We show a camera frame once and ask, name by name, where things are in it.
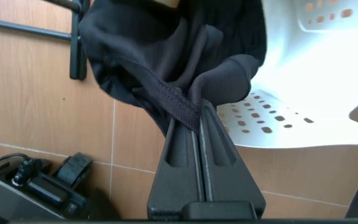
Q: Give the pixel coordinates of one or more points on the white laundry basket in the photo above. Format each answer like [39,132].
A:
[306,93]

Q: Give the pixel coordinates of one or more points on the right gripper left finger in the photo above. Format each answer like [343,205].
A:
[172,183]

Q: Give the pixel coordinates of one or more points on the black garment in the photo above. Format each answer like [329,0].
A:
[141,46]

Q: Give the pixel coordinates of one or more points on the black clothes rack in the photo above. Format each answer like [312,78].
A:
[78,56]

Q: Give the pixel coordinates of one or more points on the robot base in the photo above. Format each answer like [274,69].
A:
[26,196]

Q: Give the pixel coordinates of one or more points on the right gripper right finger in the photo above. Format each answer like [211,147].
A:
[235,183]

